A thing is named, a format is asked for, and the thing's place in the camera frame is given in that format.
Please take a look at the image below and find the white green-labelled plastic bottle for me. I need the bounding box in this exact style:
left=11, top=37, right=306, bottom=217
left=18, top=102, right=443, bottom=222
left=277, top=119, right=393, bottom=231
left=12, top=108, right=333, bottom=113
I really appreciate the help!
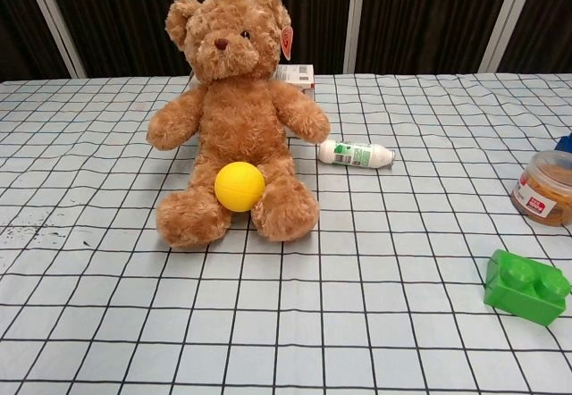
left=317, top=139, right=396, bottom=168

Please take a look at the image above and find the yellow ball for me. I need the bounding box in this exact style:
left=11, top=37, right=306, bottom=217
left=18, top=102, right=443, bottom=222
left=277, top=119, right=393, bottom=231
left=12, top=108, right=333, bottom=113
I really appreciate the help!
left=214, top=161, right=262, bottom=213

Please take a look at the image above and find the brown plush teddy bear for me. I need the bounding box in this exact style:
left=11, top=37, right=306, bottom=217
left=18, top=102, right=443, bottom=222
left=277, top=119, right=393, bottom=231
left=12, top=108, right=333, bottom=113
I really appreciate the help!
left=147, top=0, right=332, bottom=249

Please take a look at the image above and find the white partition frame post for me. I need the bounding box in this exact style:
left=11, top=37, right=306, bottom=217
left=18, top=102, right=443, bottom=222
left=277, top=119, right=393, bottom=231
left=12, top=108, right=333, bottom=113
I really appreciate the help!
left=21, top=0, right=88, bottom=80
left=344, top=0, right=368, bottom=75
left=479, top=0, right=529, bottom=74

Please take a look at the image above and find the checkered tablecloth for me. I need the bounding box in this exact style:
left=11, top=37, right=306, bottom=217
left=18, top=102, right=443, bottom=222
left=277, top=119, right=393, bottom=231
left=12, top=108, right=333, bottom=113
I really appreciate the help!
left=0, top=72, right=572, bottom=395

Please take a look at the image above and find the white cardboard box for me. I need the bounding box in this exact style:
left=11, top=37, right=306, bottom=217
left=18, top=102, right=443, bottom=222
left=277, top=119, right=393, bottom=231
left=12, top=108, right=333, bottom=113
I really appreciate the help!
left=188, top=63, right=316, bottom=101

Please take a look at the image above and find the red pointed object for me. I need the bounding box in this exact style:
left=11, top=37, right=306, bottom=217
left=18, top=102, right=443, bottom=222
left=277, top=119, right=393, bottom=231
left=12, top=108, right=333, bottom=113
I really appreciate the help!
left=280, top=26, right=296, bottom=62

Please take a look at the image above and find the clear plastic snack jar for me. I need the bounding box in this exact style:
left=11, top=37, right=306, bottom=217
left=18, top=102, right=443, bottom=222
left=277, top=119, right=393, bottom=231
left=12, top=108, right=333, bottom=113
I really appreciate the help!
left=510, top=149, right=572, bottom=228

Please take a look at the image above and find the green toy building brick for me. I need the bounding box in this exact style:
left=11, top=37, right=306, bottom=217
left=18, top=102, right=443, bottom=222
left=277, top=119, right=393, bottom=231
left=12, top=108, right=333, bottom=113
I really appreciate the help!
left=484, top=248, right=572, bottom=326

